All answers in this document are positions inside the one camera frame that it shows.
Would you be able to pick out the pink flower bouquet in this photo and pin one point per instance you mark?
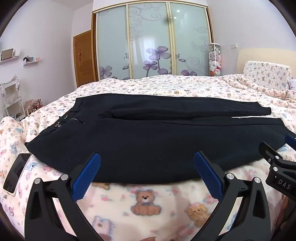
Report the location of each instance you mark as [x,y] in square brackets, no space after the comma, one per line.
[34,105]

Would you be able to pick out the black pants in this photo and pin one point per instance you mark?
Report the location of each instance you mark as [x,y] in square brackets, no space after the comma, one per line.
[138,143]

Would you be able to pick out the wooden door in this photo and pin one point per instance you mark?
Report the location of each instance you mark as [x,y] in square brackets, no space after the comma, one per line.
[83,60]

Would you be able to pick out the floral glass sliding wardrobe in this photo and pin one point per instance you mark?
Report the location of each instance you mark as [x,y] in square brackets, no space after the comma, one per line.
[111,46]

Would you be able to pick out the teddy bear printed blanket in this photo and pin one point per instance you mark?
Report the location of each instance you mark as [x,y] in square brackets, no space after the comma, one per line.
[148,208]

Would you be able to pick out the cream bed headboard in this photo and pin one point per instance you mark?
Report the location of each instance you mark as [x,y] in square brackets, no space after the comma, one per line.
[266,54]

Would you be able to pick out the white wall socket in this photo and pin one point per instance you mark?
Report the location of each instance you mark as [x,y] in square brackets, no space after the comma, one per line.
[234,45]

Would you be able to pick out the white storage rack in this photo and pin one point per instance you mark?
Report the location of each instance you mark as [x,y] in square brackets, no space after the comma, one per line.
[11,97]

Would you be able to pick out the black smartphone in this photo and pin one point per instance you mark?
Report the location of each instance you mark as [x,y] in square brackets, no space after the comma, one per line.
[16,171]

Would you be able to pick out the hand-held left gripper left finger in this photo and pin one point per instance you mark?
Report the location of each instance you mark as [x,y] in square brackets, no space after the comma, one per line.
[85,178]

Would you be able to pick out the white wall shelf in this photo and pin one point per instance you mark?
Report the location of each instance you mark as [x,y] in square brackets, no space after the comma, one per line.
[9,58]
[31,61]

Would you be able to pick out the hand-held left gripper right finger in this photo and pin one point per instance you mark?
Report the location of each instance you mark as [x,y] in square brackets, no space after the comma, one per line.
[208,176]

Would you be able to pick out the clear tube of plush toys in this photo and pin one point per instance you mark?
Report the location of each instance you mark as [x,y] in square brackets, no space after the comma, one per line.
[215,60]

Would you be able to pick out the teddy bear printed pillow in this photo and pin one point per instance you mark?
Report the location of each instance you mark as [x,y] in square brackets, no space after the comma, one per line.
[266,74]

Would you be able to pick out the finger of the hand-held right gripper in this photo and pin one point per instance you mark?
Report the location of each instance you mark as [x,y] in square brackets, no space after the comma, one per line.
[291,140]
[268,153]

